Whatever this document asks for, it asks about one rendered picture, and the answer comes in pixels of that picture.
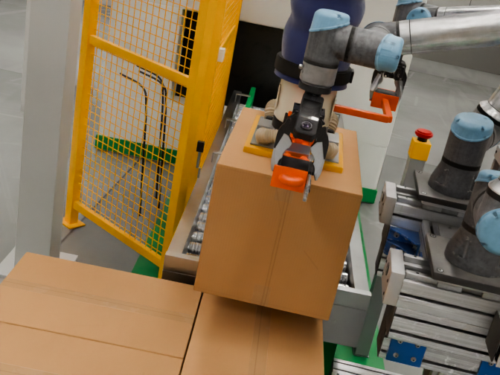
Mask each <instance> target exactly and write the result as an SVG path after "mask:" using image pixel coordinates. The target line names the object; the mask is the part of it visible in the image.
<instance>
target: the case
mask: <svg viewBox="0 0 500 375"><path fill-rule="evenodd" d="M264 113H265V112H264V111H260V110H256V109H250V108H246V107H243V110H242V112H241V113H240V116H239V118H238V119H237V122H236V124H235V126H234V128H233V130H232V132H231V135H230V137H229V139H228V141H227V143H226V145H225V148H224V150H223V151H222V154H221V156H220V157H219V160H218V162H217V166H216V170H215V175H214V183H213V187H212V191H211V198H210V203H209V207H208V215H207V219H206V223H205V230H204V235H203V239H202V247H201V251H200V256H199V263H198V267H197V271H196V279H195V284H194V288H193V290H195V291H198V292H204V293H208V294H212V295H218V296H221V297H225V298H231V299H234V300H238V301H244V302H248V303H251V304H257V305H261V306H265V307H270V308H274V309H277V310H283V311H287V312H291V313H297V314H300V315H306V316H309V317H313V318H320V319H323V320H326V321H328V320H329V318H330V314H331V311H332V308H333V303H334V300H335V296H336V292H337V289H338V286H339V281H340V278H341V275H342V270H343V267H344V262H345V259H346V257H347V251H348V249H349V245H350V241H351V237H352V234H353V230H354V227H355V224H356V219H357V216H358V213H359V208H360V205H361V202H362V197H363V195H362V180H361V173H360V164H359V150H358V142H357V134H356V131H353V130H349V129H342V128H339V127H337V128H336V132H339V133H342V134H343V172H342V173H337V172H333V171H329V170H323V169H322V172H321V175H320V176H319V177H318V180H316V181H315V179H314V176H312V175H311V186H310V192H309V193H308V196H307V201H306V202H304V201H303V196H304V193H299V192H296V191H292V190H286V189H283V188H279V187H272V186H270V183H271V180H272V174H273V171H272V169H271V159H272V158H269V157H265V156H259V155H255V154H252V153H246V152H243V147H244V145H245V142H246V139H247V138H248V135H249V132H250V130H251V127H252V124H253V123H254V119H255V118H256V115H261V116H265V115H264Z"/></svg>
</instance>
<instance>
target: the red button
mask: <svg viewBox="0 0 500 375"><path fill-rule="evenodd" d="M415 134H416V136H418V137H417V140H418V141H421V142H427V140H428V139H430V138H432V137H433V133H432V132H431V131H429V130H427V129H421V128H419V129H416V130H415Z"/></svg>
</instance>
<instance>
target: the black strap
mask: <svg viewBox="0 0 500 375"><path fill-rule="evenodd" d="M275 68H276V69H277V70H278V71H279V72H280V73H282V74H285V75H287V76H289V77H293V78H295V79H298V80H300V73H301V70H302V69H300V68H299V65H298V64H295V63H293V62H290V61H288V60H285V59H284V58H283V56H282V51H280V52H278V53H277V56H276V60H275ZM353 76H354V69H353V68H351V67H349V69H348V70H346V71H337V74H336V79H335V83H334V86H343V85H346V84H348V83H352V81H353Z"/></svg>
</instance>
